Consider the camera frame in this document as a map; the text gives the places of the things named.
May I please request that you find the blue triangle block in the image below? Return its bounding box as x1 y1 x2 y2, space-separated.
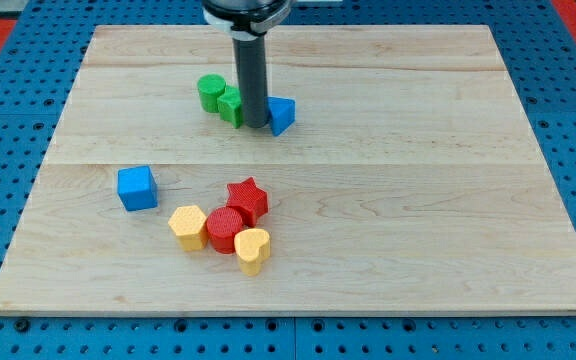
268 97 296 136

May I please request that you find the black white robot arm end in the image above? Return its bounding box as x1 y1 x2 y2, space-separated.
201 0 294 41

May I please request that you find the red star block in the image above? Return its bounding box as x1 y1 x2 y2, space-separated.
226 177 268 227

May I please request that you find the green star block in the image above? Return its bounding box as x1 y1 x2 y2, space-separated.
217 85 243 129

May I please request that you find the yellow heart block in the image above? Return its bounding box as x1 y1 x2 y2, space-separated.
234 228 271 276

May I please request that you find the red cylinder block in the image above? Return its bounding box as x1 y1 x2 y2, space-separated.
206 207 244 254

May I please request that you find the yellow hexagon block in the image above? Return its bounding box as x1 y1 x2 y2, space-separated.
168 205 209 252

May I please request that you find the light wooden board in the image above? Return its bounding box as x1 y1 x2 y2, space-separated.
0 25 576 317

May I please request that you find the green cylinder block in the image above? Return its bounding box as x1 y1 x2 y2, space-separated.
197 74 227 113

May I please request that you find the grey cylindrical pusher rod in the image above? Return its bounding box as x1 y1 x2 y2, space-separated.
233 37 269 128

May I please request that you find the blue cube block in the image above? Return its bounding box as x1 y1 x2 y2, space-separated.
117 166 158 212

